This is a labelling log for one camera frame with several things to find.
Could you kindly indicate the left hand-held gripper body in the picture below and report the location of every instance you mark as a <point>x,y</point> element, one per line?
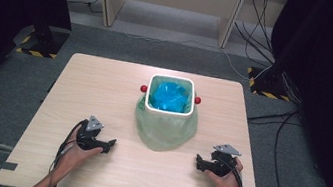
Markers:
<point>88,138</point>

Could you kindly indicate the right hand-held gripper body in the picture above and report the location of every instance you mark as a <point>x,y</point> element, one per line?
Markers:
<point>222,164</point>

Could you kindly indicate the green plastic bag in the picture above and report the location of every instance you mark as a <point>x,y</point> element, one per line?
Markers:
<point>163,133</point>

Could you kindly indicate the person's left hand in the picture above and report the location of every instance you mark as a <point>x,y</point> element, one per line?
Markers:
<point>75,156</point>

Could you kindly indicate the person's right hand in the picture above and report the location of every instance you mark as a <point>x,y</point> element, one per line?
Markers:
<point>229,186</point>

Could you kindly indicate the blue crumpled plastic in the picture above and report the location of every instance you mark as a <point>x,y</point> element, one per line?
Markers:
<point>170,95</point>

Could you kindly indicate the grey tape piece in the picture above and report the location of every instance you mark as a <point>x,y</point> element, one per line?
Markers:
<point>6,166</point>

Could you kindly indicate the black stand base striped tape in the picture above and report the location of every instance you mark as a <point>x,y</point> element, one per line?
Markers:
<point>268,84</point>
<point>42,41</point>

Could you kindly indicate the beige desk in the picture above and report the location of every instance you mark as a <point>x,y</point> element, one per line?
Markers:
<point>109,3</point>

